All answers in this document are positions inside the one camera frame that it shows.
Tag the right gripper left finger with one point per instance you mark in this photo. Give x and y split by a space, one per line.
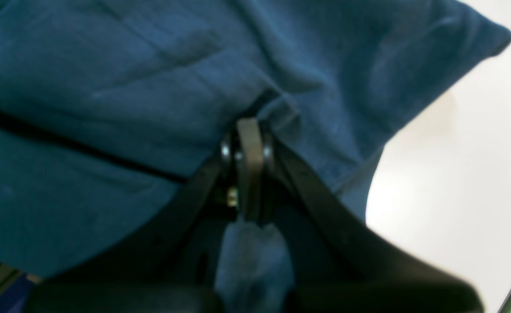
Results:
166 266

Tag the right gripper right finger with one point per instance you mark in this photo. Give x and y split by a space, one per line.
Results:
340 266

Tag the dark blue t-shirt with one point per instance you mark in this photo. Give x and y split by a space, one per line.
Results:
109 107

